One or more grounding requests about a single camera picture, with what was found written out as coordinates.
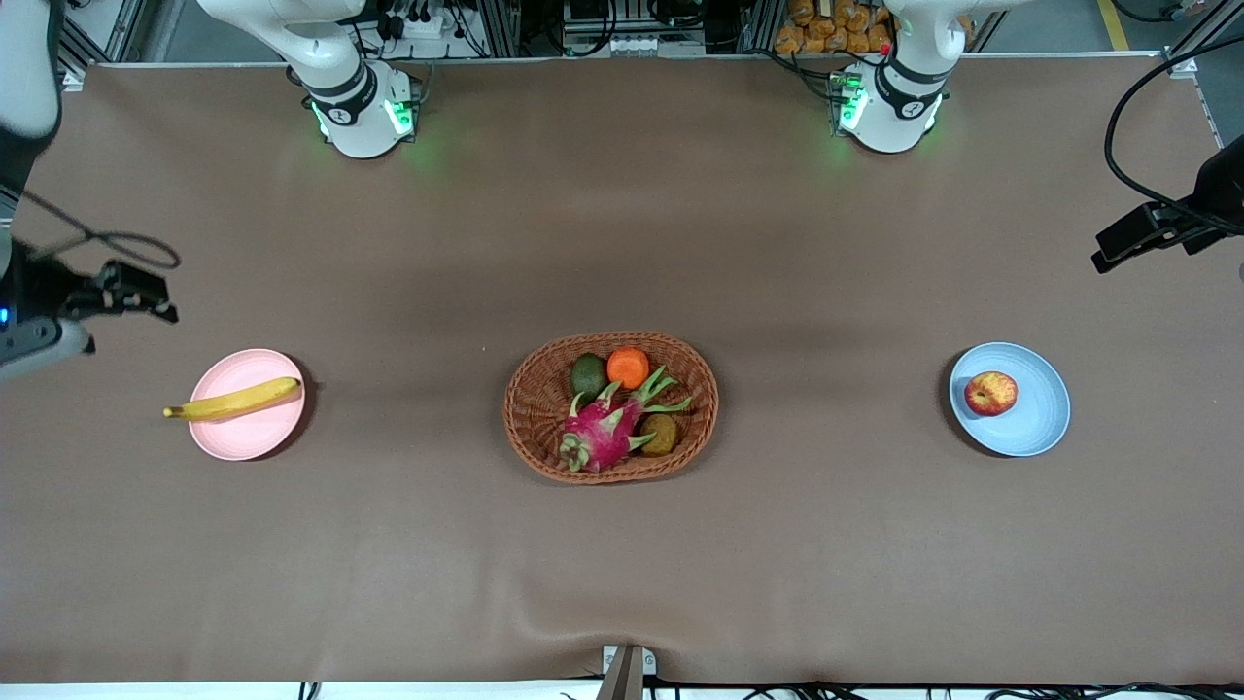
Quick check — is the yellow banana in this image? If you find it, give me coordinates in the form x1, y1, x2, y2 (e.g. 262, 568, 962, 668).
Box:
163, 376, 301, 422

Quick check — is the red apple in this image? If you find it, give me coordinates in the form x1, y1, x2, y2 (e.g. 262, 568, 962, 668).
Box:
964, 371, 1019, 417

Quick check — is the pink plate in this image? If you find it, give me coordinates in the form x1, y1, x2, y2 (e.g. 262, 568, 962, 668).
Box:
188, 348, 306, 462

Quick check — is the blue plate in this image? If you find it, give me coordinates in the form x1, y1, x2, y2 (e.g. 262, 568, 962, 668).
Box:
949, 341, 1071, 458

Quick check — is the bag of orange items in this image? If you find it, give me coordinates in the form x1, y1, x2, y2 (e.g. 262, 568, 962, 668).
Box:
775, 0, 973, 54

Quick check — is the white power strip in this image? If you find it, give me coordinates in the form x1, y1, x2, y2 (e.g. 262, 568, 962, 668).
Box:
389, 10, 448, 40

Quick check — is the green avocado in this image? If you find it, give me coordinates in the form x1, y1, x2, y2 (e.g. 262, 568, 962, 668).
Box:
570, 353, 608, 400

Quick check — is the pink dragon fruit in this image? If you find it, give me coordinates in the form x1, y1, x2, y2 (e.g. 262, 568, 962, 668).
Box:
559, 366, 696, 473

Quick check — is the orange fruit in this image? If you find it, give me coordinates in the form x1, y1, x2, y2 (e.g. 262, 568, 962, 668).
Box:
607, 347, 651, 390

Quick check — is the brown wicker basket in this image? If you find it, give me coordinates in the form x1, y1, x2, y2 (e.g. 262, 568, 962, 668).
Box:
503, 332, 720, 485

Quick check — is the brown kiwi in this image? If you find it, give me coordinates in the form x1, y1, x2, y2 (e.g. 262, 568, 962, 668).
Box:
637, 413, 678, 458

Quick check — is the brown table cloth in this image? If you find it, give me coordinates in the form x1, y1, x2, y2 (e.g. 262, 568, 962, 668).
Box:
0, 53, 1244, 686

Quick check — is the grey electronics box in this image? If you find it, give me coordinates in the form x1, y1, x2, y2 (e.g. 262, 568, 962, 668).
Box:
564, 0, 706, 57

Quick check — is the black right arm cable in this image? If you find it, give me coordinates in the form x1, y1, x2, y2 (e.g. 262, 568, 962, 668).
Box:
19, 190, 183, 271

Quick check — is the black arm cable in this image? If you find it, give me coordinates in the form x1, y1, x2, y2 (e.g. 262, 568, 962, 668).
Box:
1105, 49, 1244, 234
19, 190, 183, 271

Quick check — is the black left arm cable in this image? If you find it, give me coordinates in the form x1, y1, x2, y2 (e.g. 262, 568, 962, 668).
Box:
1105, 49, 1244, 234

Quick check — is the aluminium frame post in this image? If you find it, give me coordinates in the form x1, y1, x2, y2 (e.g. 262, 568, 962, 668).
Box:
1161, 0, 1244, 79
53, 0, 147, 79

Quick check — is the grey metal camera bracket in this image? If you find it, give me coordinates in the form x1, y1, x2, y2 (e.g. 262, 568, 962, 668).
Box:
596, 645, 657, 700

